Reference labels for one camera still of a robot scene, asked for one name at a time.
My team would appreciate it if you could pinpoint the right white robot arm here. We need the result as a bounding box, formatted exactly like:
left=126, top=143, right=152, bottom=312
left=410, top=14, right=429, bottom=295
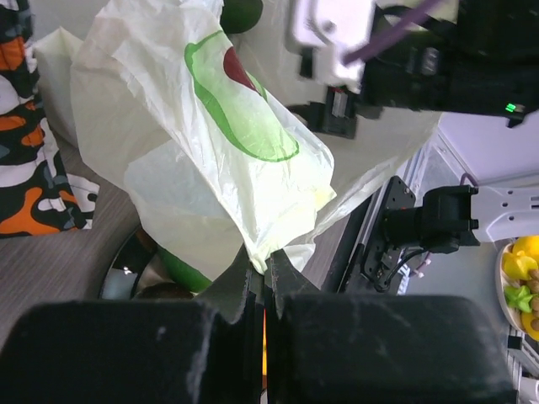
left=292, top=1, right=538, bottom=256

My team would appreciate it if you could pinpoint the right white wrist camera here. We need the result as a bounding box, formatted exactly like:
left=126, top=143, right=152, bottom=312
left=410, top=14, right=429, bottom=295
left=285, top=0, right=376, bottom=93

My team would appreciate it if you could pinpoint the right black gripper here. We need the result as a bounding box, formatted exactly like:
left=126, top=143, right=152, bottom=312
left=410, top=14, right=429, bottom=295
left=286, top=87, right=383, bottom=139

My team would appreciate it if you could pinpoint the green fake avocado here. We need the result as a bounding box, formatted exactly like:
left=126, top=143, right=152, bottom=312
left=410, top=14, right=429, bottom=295
left=157, top=247, right=212, bottom=293
left=220, top=0, right=264, bottom=35

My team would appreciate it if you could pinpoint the dark purple fake mangosteen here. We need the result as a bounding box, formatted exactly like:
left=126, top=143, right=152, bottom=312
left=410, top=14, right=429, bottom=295
left=133, top=283, right=194, bottom=300

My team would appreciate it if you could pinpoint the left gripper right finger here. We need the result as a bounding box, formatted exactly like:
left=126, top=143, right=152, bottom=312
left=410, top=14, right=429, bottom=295
left=264, top=251, right=517, bottom=403

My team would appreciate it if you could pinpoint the orange grey camouflage garment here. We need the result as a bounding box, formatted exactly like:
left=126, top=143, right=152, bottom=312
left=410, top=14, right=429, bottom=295
left=1, top=1, right=99, bottom=239

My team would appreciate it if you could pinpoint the white fruit bowl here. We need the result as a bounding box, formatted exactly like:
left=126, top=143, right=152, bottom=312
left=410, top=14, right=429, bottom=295
left=494, top=236, right=538, bottom=342

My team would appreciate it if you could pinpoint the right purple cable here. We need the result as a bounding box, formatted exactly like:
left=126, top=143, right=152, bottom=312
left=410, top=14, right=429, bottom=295
left=343, top=0, right=447, bottom=66

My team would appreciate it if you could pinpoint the fake green starfruit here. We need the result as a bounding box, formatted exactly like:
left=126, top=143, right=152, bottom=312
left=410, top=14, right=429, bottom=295
left=504, top=285, right=531, bottom=313

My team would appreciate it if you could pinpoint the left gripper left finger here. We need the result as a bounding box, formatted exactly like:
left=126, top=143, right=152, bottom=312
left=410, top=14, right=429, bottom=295
left=1, top=251, right=264, bottom=403

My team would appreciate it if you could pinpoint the beige plate with dark rim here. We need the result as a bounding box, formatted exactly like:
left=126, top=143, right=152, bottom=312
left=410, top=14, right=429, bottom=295
left=99, top=227, right=176, bottom=300

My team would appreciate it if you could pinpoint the pale green plastic bag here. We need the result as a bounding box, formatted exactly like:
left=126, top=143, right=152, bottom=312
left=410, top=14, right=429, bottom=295
left=31, top=1, right=440, bottom=279

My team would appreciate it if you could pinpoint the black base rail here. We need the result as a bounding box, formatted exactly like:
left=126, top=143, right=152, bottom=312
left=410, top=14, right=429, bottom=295
left=320, top=176, right=416, bottom=295

